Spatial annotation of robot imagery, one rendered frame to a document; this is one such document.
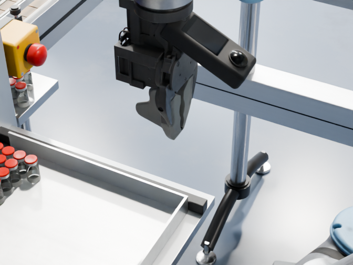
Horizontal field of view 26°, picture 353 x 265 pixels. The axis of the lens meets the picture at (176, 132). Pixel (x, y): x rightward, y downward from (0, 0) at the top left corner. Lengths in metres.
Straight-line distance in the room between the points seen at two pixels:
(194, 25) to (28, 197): 0.47
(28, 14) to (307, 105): 0.79
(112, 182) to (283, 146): 1.48
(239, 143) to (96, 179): 0.99
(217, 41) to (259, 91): 1.14
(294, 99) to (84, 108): 1.04
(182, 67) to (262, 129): 1.81
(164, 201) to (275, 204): 1.28
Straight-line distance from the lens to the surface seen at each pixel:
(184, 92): 0.98
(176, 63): 0.92
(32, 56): 1.35
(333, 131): 2.04
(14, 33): 1.36
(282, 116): 2.07
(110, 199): 1.24
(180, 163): 2.59
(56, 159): 1.30
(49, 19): 1.62
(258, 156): 2.49
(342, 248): 1.01
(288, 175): 2.57
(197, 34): 0.91
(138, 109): 1.00
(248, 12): 1.95
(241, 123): 2.16
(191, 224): 1.20
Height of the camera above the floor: 1.76
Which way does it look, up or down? 41 degrees down
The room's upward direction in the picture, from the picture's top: straight up
